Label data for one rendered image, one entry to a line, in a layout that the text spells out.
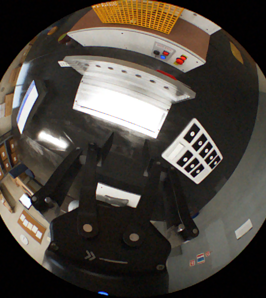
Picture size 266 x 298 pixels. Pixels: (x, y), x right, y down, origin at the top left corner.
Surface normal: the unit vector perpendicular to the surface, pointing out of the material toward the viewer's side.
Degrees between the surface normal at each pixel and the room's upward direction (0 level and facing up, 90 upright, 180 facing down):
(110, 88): 0
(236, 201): 90
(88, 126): 0
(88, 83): 0
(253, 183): 90
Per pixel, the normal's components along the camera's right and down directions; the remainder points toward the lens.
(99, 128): -0.04, 0.43
